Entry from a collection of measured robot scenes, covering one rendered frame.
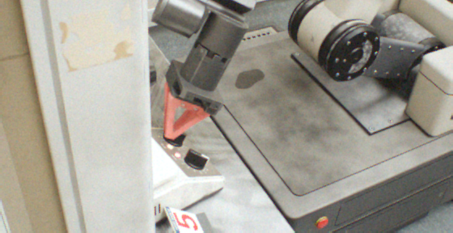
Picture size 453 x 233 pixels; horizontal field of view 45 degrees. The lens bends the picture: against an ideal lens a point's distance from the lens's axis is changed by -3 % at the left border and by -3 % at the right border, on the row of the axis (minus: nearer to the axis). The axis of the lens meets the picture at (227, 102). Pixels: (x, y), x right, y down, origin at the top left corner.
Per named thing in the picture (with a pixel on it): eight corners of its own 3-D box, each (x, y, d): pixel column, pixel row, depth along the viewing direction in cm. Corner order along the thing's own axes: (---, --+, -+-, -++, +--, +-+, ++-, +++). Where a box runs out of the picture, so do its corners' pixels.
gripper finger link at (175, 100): (150, 139, 81) (178, 84, 78) (144, 115, 87) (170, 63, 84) (192, 152, 84) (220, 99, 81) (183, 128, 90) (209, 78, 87)
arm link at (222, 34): (255, 25, 76) (249, 14, 81) (209, 3, 74) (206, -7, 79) (231, 69, 78) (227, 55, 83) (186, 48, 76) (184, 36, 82)
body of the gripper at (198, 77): (178, 100, 76) (202, 53, 74) (166, 69, 85) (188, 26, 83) (219, 115, 79) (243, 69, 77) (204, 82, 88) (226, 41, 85)
